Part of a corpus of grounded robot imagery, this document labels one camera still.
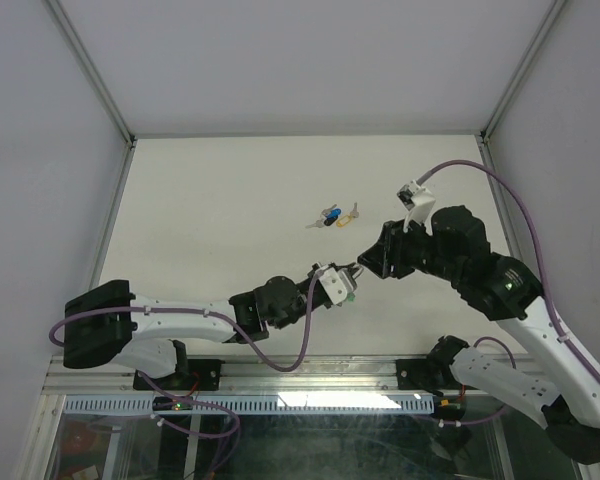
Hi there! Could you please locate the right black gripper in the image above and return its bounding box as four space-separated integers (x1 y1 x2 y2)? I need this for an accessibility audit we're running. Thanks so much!
357 214 464 284

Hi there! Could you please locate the yellow tagged key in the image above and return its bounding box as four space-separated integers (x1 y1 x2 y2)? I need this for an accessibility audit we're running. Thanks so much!
336 202 359 228

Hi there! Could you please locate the keyring with tagged keys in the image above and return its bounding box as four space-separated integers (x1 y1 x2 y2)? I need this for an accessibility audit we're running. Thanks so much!
345 268 365 302

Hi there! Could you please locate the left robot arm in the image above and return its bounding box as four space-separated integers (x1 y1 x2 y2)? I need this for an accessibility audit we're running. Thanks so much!
50 263 362 389

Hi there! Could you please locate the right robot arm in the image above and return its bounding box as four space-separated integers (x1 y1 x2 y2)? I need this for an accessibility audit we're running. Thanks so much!
358 206 600 465

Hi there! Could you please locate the black tagged key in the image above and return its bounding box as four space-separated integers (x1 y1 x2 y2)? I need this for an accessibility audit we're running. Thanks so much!
306 218 334 229

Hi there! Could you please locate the blue tagged key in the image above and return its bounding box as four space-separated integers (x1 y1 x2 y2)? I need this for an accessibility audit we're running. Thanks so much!
321 204 341 226

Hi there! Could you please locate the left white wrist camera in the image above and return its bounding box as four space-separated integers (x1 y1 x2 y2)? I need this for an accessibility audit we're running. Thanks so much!
317 265 348 305

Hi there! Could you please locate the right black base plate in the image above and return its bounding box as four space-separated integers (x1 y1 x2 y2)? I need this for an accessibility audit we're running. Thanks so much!
394 357 462 396

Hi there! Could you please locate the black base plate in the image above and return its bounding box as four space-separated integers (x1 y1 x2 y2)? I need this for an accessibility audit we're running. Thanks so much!
394 357 462 396
151 358 224 392

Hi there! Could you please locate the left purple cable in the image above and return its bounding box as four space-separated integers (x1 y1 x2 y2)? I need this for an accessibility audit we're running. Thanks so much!
48 273 326 439

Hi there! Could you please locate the purple cable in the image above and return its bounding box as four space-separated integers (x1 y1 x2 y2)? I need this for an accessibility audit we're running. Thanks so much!
417 159 600 429
48 273 326 439

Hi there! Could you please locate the white slotted cable duct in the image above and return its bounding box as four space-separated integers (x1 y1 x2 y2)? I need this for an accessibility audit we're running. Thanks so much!
64 391 435 416

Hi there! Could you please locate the aluminium mounting rail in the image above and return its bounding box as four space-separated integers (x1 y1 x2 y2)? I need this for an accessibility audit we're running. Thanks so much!
42 355 419 395

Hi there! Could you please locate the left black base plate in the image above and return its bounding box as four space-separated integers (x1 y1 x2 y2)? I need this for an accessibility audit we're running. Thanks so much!
151 358 224 392

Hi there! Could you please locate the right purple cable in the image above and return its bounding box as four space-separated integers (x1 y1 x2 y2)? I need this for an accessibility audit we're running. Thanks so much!
417 159 600 429

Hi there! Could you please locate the right aluminium frame post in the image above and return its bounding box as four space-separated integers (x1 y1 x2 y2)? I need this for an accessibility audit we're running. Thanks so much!
480 0 570 144

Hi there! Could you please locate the aluminium frame post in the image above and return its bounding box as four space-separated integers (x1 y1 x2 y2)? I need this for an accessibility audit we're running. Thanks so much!
42 0 136 147
480 0 570 144

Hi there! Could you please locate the left aluminium frame post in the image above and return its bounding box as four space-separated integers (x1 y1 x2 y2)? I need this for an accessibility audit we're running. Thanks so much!
42 0 136 147

